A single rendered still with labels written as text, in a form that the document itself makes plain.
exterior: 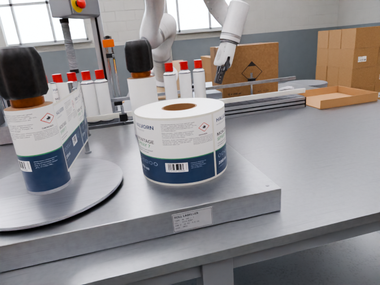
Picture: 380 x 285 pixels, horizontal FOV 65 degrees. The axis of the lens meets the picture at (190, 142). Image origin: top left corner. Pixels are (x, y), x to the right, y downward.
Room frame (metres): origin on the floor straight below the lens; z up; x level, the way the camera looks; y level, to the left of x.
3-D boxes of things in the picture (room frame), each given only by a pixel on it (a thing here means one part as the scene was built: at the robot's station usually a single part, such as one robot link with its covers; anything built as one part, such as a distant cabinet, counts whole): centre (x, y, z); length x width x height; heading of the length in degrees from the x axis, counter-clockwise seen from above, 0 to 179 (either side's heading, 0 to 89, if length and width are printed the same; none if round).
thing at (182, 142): (0.65, 0.02, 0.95); 0.20 x 0.20 x 0.14
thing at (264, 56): (1.65, -0.32, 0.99); 0.30 x 0.24 x 0.27; 98
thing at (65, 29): (1.27, 0.45, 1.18); 0.04 x 0.04 x 0.21
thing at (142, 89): (0.95, 0.13, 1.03); 0.09 x 0.09 x 0.30
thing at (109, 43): (1.25, 0.29, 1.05); 0.10 x 0.04 x 0.33; 12
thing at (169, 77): (1.25, 0.06, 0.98); 0.05 x 0.05 x 0.20
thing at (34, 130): (0.58, 0.31, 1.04); 0.09 x 0.09 x 0.29
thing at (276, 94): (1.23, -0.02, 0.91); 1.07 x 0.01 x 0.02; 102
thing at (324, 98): (1.42, -0.70, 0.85); 0.30 x 0.26 x 0.04; 102
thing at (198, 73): (1.29, -0.06, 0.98); 0.05 x 0.05 x 0.20
